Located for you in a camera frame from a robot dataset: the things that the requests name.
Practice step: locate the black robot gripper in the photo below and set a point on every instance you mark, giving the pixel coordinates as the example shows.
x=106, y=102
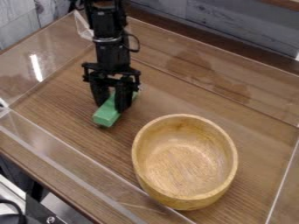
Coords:
x=111, y=72

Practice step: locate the green rectangular block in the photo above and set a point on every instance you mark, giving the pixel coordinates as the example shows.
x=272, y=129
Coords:
x=106, y=115

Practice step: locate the black metal bracket with screw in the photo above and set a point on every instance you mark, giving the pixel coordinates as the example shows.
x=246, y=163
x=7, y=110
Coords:
x=39, y=214

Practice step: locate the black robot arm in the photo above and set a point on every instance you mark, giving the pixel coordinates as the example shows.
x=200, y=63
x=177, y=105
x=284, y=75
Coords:
x=107, y=21

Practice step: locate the brown wooden bowl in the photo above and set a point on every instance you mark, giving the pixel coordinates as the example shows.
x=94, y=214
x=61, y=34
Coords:
x=186, y=161

